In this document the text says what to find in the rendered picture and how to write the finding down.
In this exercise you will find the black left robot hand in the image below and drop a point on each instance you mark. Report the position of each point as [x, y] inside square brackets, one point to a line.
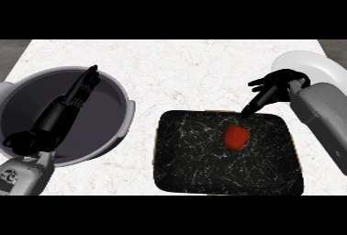
[53, 117]

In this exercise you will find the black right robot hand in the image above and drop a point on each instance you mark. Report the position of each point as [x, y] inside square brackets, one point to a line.
[270, 88]

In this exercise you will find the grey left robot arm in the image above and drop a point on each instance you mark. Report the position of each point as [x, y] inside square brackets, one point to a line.
[24, 176]

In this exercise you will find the white plate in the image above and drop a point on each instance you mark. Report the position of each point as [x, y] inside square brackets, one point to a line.
[312, 65]

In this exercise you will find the red bell pepper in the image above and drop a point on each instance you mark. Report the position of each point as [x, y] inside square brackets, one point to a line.
[235, 136]

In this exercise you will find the black marbled tray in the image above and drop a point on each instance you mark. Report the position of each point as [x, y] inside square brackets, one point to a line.
[217, 165]

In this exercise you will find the grey metal pot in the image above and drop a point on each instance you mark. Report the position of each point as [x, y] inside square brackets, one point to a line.
[96, 122]

